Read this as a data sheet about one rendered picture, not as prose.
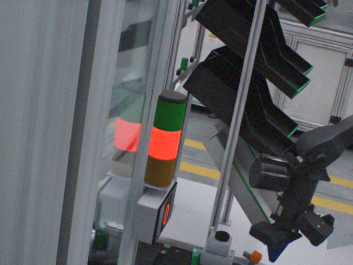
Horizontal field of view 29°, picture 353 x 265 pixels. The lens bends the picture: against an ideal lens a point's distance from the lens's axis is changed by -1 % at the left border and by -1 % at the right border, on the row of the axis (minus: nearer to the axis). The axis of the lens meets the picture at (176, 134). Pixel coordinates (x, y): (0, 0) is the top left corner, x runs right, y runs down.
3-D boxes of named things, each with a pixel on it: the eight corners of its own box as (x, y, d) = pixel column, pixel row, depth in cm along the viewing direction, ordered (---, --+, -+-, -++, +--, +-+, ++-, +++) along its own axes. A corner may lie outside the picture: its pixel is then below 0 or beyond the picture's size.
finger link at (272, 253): (261, 229, 134) (286, 244, 131) (270, 225, 137) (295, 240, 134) (250, 258, 136) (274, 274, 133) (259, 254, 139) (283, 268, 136)
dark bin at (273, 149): (289, 151, 164) (308, 129, 161) (275, 166, 153) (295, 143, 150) (202, 76, 168) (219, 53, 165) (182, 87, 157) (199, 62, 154)
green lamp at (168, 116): (184, 125, 116) (189, 98, 114) (177, 134, 111) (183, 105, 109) (156, 118, 116) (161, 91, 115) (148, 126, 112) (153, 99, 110)
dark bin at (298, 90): (304, 88, 159) (324, 64, 156) (291, 100, 147) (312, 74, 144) (214, 13, 163) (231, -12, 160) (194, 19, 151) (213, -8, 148)
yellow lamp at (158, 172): (174, 179, 119) (179, 153, 117) (167, 189, 114) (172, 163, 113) (147, 171, 120) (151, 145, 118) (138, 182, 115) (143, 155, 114)
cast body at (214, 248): (232, 262, 142) (239, 233, 140) (229, 272, 138) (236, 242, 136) (194, 251, 144) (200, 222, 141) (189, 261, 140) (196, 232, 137)
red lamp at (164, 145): (179, 152, 117) (184, 125, 116) (172, 162, 113) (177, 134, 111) (151, 145, 118) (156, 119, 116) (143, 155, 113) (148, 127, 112)
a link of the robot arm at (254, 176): (318, 136, 132) (262, 124, 129) (334, 152, 125) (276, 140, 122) (299, 187, 136) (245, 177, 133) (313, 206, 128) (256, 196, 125)
